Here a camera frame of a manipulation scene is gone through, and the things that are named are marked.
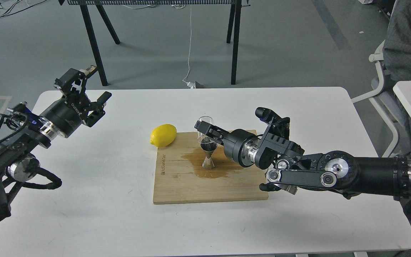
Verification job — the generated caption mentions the white office chair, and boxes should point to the white office chair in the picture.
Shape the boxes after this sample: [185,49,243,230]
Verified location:
[352,42,411,157]

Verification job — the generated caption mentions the bamboo cutting board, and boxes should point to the bamboo cutting board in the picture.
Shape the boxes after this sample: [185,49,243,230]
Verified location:
[153,132,269,205]

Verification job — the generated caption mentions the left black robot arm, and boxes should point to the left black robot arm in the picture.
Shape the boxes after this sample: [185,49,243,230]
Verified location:
[0,65,111,221]

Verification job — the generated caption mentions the yellow lemon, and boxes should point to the yellow lemon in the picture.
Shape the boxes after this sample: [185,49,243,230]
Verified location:
[149,124,177,148]

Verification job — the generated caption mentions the seated person grey clothes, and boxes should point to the seated person grey clothes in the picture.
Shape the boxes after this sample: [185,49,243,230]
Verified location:
[383,0,411,81]

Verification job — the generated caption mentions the small clear glass cup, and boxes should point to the small clear glass cup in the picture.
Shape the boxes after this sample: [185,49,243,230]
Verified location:
[195,116,214,144]

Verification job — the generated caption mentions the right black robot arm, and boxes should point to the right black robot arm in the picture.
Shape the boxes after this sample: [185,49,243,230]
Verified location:
[194,107,411,221]

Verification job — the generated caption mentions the steel double jigger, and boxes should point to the steel double jigger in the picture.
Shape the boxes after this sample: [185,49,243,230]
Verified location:
[202,153,215,170]

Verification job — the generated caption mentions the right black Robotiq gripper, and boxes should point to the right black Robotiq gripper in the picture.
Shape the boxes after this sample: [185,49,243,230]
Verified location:
[199,125,260,167]

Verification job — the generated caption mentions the black trestle table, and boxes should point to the black trestle table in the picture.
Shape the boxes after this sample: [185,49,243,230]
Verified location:
[56,0,251,87]

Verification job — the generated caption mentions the white hanging cable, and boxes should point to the white hanging cable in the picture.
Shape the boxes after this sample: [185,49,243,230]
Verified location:
[182,4,204,89]

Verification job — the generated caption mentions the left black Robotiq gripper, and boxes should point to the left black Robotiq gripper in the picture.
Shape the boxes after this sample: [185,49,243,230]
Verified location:
[40,65,112,138]

